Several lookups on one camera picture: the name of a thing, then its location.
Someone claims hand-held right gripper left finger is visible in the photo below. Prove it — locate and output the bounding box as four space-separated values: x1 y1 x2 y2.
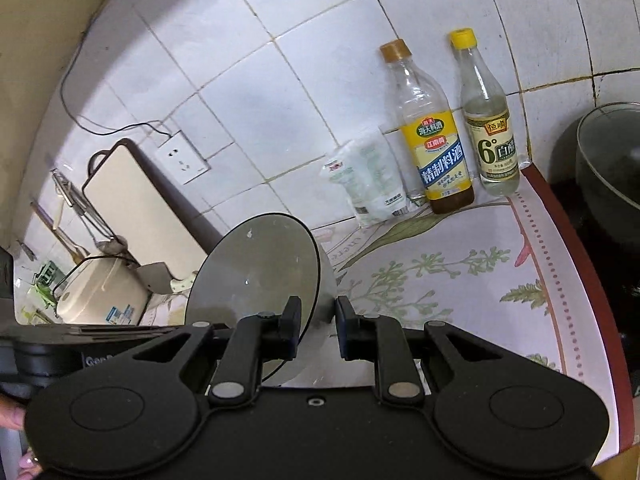
132 296 303 408

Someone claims cream cutting board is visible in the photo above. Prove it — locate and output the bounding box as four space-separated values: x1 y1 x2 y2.
81 137 223 281

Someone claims clear salt bag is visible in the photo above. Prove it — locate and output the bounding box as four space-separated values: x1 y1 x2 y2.
320 127 411 228

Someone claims white wall socket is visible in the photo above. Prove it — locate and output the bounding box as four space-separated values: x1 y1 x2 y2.
154 130 211 186

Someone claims yellow label brown liquid bottle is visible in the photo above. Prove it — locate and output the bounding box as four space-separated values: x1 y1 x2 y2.
379 39 476 216

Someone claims floral tablecloth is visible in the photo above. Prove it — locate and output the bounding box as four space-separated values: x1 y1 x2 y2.
140 165 636 461

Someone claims wooden spatula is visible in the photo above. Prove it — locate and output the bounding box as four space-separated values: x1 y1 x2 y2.
29 201 87 263

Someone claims person's left hand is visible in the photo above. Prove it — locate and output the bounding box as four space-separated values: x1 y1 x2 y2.
0 394 45 480

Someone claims green packet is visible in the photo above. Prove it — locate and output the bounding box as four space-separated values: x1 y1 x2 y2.
27 260 68 311

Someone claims cream rice cooker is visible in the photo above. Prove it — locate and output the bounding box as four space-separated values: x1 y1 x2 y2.
52 255 151 326

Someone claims glass bowl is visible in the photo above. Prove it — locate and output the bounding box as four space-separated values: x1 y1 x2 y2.
575 102 640 248

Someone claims cleaver with pale handle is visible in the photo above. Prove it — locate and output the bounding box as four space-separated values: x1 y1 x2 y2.
135 260 198 296

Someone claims black rimmed white plate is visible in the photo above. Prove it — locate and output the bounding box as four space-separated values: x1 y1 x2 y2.
184 212 346 386

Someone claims black cable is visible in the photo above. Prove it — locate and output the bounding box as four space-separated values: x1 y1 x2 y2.
60 15 173 138

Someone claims black wok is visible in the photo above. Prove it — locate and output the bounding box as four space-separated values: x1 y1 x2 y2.
547 102 640 281

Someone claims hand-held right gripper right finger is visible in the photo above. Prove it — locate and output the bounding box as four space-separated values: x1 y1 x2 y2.
334 296 493 406

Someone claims yellow cap clear vinegar bottle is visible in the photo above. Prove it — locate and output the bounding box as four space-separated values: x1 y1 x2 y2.
449 27 525 198

